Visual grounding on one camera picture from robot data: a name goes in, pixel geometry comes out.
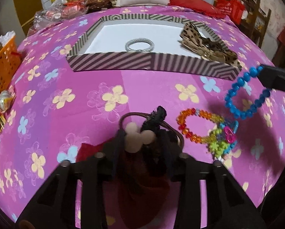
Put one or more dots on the clear plastic bag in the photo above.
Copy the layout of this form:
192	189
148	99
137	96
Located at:
59	11

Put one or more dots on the striped tray box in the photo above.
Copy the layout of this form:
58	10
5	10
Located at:
79	60

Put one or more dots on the red shopping bag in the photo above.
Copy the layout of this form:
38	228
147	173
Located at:
232	8

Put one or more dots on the red satin bow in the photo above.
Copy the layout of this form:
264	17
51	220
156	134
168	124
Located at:
87	151

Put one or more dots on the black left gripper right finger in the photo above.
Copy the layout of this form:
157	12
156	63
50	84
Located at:
182	168

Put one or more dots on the silver ornament ball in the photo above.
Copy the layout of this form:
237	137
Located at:
6	100

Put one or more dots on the orange plastic basket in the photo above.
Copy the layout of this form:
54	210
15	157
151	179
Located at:
10	60

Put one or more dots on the leopard bow scrunchie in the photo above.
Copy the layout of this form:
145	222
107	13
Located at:
207	48

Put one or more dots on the wooden chair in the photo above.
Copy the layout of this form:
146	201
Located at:
254	26

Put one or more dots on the white tissue paper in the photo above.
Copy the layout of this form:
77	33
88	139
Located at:
4	39

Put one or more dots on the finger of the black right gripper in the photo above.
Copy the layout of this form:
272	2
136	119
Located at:
272	77

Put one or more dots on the red cushion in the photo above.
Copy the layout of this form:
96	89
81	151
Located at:
199	6

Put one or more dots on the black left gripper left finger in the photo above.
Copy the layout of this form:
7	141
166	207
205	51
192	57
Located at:
95	171

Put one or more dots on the pink floral bedspread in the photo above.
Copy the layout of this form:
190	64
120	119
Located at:
235	130

